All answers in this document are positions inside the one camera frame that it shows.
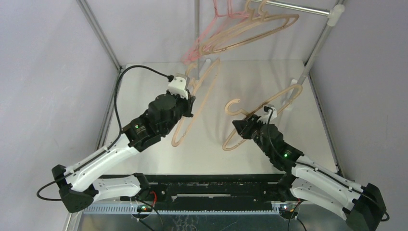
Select pink wire hanger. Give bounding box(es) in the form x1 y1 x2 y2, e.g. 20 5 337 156
181 0 225 64
181 0 233 64
181 0 249 64

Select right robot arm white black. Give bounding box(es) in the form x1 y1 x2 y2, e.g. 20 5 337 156
232 115 390 231

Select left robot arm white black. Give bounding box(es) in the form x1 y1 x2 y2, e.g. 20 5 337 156
51 91 195 213

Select black right camera cable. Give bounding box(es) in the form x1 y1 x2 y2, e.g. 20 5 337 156
263 106 390 222

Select black camera cable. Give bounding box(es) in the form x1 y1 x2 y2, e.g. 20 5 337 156
36 65 174 202
263 106 390 222

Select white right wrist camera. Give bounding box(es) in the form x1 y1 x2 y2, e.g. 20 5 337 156
257 104 278 124

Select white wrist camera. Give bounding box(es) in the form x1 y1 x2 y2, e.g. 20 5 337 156
167 73 189 99
257 104 278 124

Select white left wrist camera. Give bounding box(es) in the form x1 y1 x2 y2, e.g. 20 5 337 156
167 73 189 99

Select black left camera cable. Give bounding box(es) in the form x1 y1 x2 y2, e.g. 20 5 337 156
36 65 174 202

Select right controller board with wires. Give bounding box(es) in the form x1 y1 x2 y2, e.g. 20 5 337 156
279 199 307 231

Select controller board with wires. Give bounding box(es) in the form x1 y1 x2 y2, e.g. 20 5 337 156
131 191 165 231
279 199 307 231

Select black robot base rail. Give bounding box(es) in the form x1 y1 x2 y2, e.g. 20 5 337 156
119 173 345 211

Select left controller board with wires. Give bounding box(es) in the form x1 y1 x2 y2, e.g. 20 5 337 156
131 191 165 231

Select silver clothes rack frame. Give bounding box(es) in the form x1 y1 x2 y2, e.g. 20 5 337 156
176 0 347 112

